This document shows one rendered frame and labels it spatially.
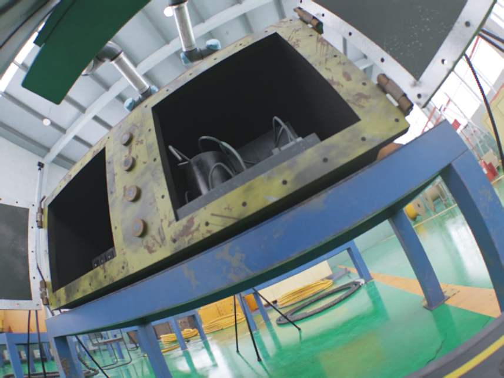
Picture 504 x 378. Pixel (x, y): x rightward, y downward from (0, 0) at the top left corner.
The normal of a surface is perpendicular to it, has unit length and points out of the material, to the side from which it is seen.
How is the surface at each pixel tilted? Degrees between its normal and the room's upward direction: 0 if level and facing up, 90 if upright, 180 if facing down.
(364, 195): 90
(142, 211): 90
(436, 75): 90
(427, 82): 90
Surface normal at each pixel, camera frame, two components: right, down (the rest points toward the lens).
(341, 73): -0.33, -0.29
